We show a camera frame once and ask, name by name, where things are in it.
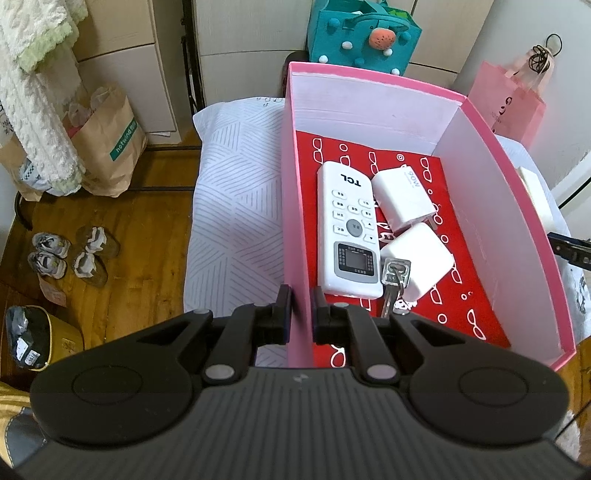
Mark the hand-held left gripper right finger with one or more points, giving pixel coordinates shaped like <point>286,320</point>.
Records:
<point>318,316</point>

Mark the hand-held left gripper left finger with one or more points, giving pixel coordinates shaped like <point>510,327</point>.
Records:
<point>282,316</point>

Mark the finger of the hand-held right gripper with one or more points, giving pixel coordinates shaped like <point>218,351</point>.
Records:
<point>575,251</point>

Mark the plain white remote control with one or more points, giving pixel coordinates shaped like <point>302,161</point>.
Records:
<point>535,198</point>

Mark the pink cardboard box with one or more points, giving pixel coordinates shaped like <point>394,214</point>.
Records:
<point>291,230</point>

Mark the silver keys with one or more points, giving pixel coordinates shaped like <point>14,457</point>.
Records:
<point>396,272</point>

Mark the white cube charger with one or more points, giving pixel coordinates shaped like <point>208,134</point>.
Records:
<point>425,258</point>

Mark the white remote with black logo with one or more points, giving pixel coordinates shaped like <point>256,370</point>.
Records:
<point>330,184</point>

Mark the white charger with grey print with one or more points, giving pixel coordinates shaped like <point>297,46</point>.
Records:
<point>401,203</point>

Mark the red printed cloth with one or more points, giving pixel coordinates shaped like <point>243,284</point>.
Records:
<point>461,277</point>

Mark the white patterned quilted cover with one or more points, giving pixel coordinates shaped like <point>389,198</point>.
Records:
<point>231,207</point>

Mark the white refrigerator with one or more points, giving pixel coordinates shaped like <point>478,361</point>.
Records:
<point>572,115</point>

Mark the pink paper gift bag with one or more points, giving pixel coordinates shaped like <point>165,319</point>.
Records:
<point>503,106</point>

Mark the brown shoe with white stuffing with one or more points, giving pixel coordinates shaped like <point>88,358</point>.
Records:
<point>99,242</point>
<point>87,270</point>

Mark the yellow bin with black bag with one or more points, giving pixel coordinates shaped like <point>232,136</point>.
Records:
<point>64,342</point>

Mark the pink paper slip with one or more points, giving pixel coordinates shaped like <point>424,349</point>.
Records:
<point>54,291</point>

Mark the brown paper bag green label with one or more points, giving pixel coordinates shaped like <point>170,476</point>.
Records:
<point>115,154</point>

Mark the dark stool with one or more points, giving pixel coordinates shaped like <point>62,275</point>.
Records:
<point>283,78</point>

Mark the grey white sneaker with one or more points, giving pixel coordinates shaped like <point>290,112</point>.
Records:
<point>46,265</point>
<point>51,244</point>

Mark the light wooden wardrobe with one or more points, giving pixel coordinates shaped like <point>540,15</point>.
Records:
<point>249,69</point>

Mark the teal felt tote bag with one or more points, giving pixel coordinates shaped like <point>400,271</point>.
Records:
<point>332,37</point>

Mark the clear plastic bottle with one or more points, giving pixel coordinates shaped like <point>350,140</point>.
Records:
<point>77,115</point>
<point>100,98</point>

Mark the white checkered plastic bag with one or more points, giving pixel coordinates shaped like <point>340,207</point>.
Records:
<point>33,177</point>

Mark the yellow and black package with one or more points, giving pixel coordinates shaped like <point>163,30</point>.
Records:
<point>18,429</point>

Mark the light wooden side cabinet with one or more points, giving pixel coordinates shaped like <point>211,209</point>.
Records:
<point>129,69</point>

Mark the plain brown paper bag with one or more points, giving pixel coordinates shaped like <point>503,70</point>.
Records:
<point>11,168</point>

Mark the white paper bag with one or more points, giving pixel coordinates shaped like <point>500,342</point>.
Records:
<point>5,124</point>

